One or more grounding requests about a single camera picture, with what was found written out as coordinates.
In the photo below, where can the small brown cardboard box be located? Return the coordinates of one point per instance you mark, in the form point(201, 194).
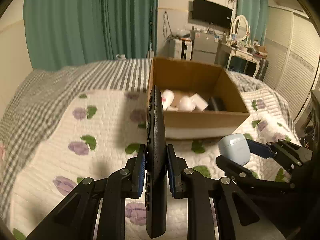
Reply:
point(262, 49)

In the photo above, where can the white bottle with red label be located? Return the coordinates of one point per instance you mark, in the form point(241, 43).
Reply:
point(167, 98)

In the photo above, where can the small photo frame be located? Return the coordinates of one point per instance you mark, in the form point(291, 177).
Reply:
point(235, 37)

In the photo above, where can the wide teal curtain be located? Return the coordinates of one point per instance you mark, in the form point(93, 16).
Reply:
point(65, 22)

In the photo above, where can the white plug charger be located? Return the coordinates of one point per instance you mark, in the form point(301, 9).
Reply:
point(200, 101)

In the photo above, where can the light blue earbud case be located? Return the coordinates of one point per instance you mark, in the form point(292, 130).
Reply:
point(235, 147)

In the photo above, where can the small grey fridge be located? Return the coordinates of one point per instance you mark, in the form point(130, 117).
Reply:
point(203, 45)

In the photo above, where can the black wall television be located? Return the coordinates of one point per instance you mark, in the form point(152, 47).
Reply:
point(211, 12)

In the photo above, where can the white dressing table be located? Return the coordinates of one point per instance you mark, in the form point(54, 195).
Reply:
point(240, 53)

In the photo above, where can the narrow teal curtain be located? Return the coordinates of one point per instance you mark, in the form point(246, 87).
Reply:
point(252, 7)

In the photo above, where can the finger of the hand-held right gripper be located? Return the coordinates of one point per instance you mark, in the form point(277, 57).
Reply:
point(261, 150)
point(232, 167)

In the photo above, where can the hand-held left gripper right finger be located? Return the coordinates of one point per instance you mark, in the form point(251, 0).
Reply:
point(171, 172)

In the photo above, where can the dark suitcase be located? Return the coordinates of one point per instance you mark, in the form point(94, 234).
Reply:
point(263, 68)

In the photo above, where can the black remote control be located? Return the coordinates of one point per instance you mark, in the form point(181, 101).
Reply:
point(157, 155)

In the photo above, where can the black power bank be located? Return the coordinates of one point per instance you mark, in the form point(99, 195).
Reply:
point(216, 103)

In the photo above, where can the dark patterned cloth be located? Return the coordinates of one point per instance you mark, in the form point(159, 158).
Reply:
point(313, 115)

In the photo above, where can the clear plastic bag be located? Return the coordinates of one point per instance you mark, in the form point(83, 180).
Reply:
point(182, 33)

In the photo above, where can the white louvered wardrobe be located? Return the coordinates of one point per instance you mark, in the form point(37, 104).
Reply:
point(292, 55)

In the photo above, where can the oval white vanity mirror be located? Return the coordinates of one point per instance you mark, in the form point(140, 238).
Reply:
point(240, 27)

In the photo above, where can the white floral quilt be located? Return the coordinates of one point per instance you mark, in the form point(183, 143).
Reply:
point(100, 120)

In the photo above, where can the grey checkered bedsheet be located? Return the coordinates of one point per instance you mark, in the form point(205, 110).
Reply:
point(75, 77)

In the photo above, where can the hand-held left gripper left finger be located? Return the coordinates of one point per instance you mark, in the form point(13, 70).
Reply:
point(141, 175)

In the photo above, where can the plain white bottle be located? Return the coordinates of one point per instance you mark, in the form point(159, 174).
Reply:
point(186, 103)

